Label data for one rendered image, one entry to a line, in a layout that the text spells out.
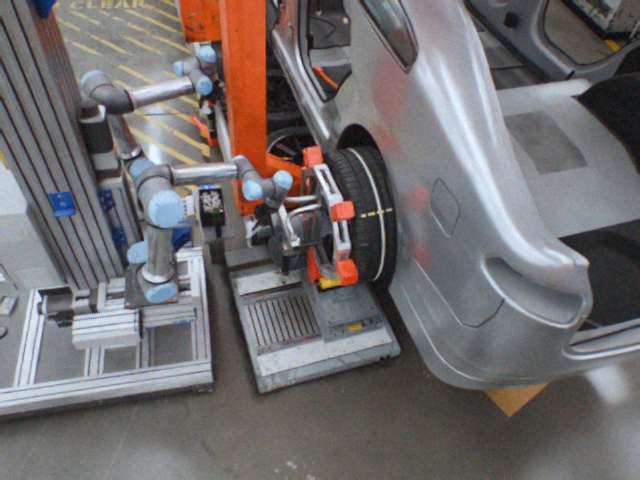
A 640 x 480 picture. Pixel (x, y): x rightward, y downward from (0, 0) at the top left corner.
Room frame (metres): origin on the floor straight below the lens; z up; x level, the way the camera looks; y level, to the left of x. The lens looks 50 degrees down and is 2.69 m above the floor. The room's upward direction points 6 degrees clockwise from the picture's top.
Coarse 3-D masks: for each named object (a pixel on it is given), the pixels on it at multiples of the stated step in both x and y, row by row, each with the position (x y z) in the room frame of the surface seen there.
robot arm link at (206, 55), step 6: (204, 48) 2.12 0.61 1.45; (210, 48) 2.12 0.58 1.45; (198, 54) 2.09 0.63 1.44; (204, 54) 2.08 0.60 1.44; (210, 54) 2.08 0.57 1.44; (204, 60) 2.07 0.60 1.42; (210, 60) 2.07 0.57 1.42; (204, 66) 2.06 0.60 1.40; (210, 66) 2.08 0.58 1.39; (204, 72) 2.08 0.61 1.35; (210, 72) 2.08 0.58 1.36
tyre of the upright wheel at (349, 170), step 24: (336, 168) 1.75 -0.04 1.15; (360, 168) 1.74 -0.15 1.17; (384, 168) 1.76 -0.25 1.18; (360, 192) 1.62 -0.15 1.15; (384, 192) 1.64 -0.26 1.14; (360, 216) 1.52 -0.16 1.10; (384, 216) 1.55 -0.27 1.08; (360, 240) 1.46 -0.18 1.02; (360, 264) 1.42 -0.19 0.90; (384, 264) 1.47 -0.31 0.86
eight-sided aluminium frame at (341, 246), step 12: (312, 168) 1.79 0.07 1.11; (324, 168) 1.78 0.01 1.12; (312, 180) 1.91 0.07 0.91; (312, 192) 1.92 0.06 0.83; (324, 192) 1.64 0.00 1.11; (336, 192) 1.63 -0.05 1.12; (300, 204) 1.91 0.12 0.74; (312, 204) 1.91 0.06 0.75; (336, 228) 1.50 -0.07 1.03; (336, 240) 1.46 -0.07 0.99; (348, 240) 1.48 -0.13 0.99; (312, 252) 1.70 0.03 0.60; (324, 252) 1.70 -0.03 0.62; (336, 252) 1.44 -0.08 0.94; (348, 252) 1.45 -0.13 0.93; (324, 264) 1.62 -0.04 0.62; (324, 276) 1.53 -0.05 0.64; (336, 276) 1.44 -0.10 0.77
